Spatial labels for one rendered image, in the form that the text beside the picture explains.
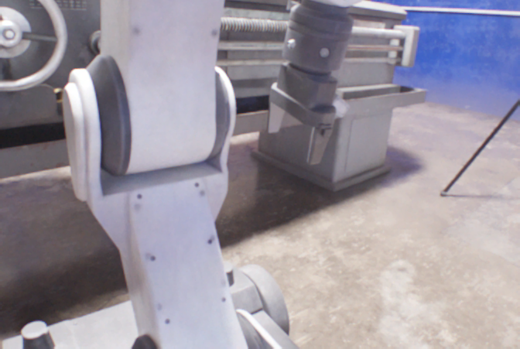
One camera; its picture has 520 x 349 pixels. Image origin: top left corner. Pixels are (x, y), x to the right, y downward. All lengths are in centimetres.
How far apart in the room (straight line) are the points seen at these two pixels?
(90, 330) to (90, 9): 63
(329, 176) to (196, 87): 145
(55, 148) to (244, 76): 69
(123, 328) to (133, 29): 55
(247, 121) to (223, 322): 75
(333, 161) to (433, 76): 312
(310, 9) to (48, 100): 58
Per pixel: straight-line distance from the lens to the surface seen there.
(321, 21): 52
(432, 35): 481
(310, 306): 113
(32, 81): 81
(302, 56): 53
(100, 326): 80
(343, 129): 177
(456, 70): 468
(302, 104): 55
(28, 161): 92
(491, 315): 130
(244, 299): 82
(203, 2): 43
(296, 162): 197
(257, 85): 140
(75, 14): 90
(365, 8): 180
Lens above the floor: 72
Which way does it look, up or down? 19 degrees down
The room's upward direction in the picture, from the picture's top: 4 degrees clockwise
